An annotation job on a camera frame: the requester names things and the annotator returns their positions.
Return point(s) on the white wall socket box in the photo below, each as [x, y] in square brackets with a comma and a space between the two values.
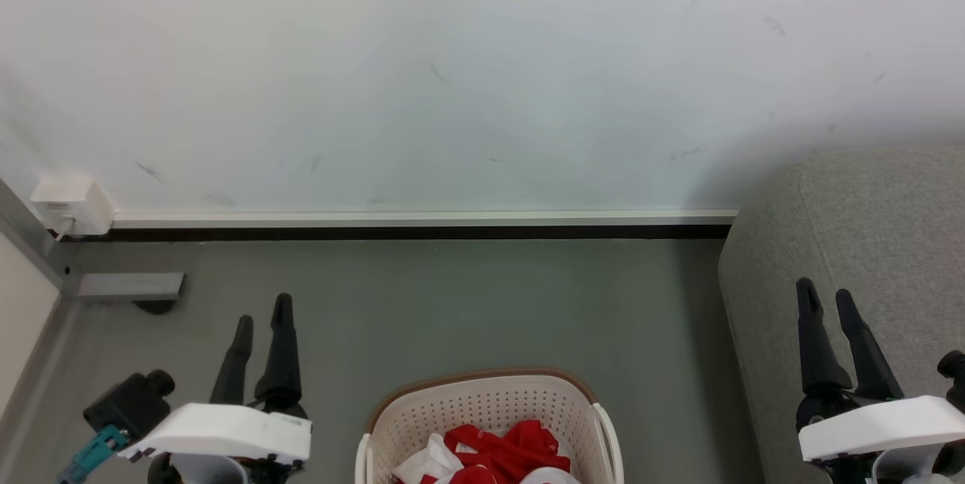
[71, 201]

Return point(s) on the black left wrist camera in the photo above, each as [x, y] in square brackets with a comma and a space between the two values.
[128, 402]

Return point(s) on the white and black baseboard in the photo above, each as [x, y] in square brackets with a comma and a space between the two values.
[422, 222]

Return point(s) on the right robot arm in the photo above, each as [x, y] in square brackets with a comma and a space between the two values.
[912, 469]

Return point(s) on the beige door panel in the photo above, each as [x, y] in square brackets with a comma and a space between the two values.
[19, 318]

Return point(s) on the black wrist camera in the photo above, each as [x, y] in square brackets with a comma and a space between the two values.
[954, 375]
[128, 402]

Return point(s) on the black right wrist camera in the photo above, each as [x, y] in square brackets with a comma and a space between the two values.
[954, 375]

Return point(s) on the white perforated laundry basket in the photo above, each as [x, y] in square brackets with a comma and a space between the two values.
[490, 401]

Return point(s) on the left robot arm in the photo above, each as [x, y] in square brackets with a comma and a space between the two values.
[203, 471]

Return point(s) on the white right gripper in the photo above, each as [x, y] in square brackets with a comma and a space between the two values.
[882, 427]

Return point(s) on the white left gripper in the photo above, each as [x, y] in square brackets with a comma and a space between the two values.
[226, 431]

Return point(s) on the red and white jersey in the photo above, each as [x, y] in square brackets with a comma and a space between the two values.
[497, 454]

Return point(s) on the grey fabric sofa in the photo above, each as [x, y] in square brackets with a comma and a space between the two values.
[889, 228]

